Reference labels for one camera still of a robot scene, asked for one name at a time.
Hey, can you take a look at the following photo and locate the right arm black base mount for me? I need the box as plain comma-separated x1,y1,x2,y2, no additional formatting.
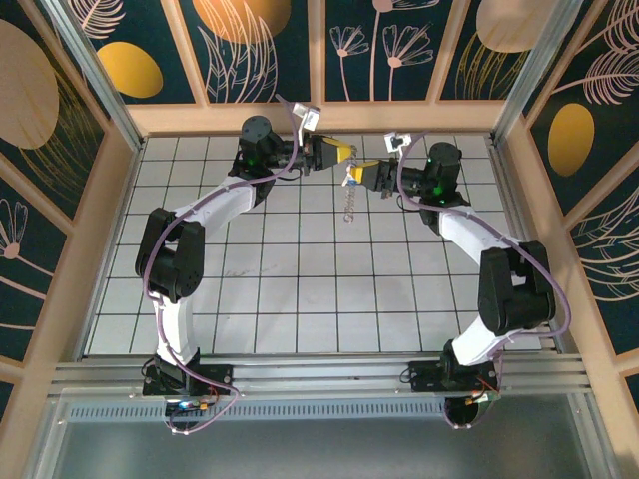
406,358,500,396

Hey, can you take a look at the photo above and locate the grey slotted cable duct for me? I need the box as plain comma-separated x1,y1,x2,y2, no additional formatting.
67,401,448,423

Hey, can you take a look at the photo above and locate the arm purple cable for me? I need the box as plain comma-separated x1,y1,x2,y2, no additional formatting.
142,94,309,435
396,130,573,431

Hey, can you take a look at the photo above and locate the aluminium corner post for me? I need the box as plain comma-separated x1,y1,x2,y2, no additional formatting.
491,0,585,146
42,0,147,151

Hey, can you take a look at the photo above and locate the aluminium table side rail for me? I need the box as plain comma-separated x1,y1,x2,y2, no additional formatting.
486,134,560,353
77,137,147,361

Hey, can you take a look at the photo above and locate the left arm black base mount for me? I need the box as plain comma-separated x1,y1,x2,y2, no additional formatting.
143,351,235,398

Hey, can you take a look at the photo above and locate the grey metal shelf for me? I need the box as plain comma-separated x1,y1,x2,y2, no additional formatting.
29,391,618,479

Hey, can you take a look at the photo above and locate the right aluminium table side rail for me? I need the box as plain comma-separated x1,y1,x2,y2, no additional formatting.
486,134,560,353

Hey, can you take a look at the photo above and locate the right aluminium corner post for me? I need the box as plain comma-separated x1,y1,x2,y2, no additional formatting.
491,0,585,146

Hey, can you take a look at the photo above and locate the controller circuit board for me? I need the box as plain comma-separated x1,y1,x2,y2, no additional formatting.
461,387,502,406
164,396,221,416

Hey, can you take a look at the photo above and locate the aluminium front rail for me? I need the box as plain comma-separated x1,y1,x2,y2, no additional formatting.
49,354,590,400

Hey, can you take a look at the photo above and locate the right controller circuit board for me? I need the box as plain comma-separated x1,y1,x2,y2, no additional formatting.
461,387,502,406

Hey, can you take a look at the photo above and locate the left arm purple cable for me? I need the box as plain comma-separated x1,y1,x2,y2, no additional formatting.
142,94,309,435

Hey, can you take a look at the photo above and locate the left controller circuit board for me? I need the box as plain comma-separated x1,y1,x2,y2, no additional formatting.
164,396,221,416

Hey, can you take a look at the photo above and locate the left aluminium corner post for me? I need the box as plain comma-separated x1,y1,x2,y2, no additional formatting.
42,0,147,151

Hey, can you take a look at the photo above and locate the left aluminium table side rail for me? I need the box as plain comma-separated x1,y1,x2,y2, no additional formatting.
77,137,147,361

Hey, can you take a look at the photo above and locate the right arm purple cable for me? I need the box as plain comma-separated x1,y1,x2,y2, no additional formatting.
396,130,573,431

